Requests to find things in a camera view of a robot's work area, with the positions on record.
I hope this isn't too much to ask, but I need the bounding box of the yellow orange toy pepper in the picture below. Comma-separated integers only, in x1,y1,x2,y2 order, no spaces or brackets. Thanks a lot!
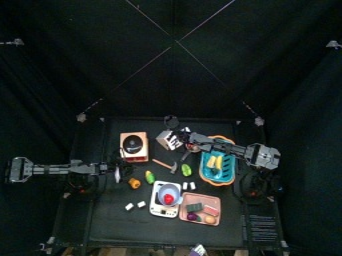
127,177,143,190

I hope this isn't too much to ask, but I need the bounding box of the large patterned white box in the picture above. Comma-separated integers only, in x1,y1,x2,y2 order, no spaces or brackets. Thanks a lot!
155,129,185,151

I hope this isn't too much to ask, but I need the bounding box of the red wooden coffee grinder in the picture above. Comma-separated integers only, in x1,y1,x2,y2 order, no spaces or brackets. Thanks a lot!
119,131,151,164

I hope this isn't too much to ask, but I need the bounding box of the yellow toy banana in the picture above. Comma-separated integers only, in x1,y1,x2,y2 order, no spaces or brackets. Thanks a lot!
206,155,225,170

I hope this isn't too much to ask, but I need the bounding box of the green yellow toy corn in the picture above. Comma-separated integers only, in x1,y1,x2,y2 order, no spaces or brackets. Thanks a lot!
145,170,157,185

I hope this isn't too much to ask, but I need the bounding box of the green toy pepper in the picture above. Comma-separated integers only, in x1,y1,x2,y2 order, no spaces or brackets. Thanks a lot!
181,163,194,177

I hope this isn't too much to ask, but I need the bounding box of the wooden toy hammer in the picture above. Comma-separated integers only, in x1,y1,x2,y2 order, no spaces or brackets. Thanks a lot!
151,158,180,175

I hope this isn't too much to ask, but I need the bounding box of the teal basket with orange rim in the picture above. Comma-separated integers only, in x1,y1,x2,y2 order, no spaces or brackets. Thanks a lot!
198,134,238,187

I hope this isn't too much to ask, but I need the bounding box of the grey toy cooking pot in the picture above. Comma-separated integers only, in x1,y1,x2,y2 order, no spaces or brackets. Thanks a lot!
157,182,185,207

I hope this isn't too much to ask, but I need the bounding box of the white toy kitchen scale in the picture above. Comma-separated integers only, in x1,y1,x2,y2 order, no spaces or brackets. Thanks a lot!
149,180,184,220

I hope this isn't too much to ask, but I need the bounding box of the pink plastic tray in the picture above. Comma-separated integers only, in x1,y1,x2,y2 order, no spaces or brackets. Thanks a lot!
178,191,224,227

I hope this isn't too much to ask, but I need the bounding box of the pink red toy block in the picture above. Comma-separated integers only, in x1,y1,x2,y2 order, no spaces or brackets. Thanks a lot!
202,204,221,217

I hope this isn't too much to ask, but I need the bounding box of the purple white card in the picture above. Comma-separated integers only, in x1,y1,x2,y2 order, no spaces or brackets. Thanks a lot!
190,243,209,256

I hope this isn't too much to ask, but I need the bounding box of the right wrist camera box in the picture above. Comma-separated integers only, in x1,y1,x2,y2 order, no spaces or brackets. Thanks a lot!
175,125,194,144

